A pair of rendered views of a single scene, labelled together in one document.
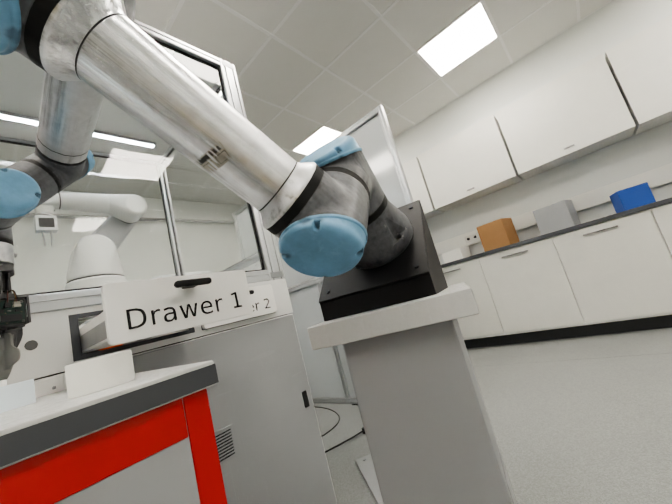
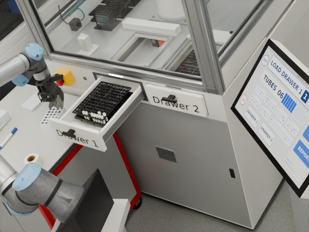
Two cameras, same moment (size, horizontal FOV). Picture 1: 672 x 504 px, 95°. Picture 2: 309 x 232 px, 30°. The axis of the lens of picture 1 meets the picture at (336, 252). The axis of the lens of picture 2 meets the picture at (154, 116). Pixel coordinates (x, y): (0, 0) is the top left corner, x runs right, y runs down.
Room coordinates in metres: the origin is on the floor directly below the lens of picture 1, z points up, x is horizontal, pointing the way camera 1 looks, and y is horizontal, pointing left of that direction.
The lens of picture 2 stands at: (1.19, -1.57, 2.41)
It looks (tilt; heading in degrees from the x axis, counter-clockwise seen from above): 39 degrees down; 96
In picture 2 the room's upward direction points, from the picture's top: 19 degrees counter-clockwise
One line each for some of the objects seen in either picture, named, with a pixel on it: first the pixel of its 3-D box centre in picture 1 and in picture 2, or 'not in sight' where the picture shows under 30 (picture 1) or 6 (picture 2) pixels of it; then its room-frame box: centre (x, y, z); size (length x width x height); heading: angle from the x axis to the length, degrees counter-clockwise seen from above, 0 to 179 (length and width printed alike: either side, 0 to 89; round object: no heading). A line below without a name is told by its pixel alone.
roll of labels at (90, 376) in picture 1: (101, 372); (32, 161); (0.41, 0.34, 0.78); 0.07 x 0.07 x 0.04
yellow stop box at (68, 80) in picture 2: not in sight; (64, 78); (0.59, 0.77, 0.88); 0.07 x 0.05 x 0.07; 141
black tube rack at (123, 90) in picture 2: not in sight; (104, 105); (0.78, 0.48, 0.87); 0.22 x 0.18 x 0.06; 51
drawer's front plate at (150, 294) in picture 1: (188, 301); (76, 134); (0.65, 0.33, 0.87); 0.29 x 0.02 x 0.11; 141
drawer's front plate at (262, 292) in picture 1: (240, 304); (175, 100); (1.09, 0.38, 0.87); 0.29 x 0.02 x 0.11; 141
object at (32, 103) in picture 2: not in sight; (35, 101); (0.39, 0.80, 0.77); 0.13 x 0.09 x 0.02; 46
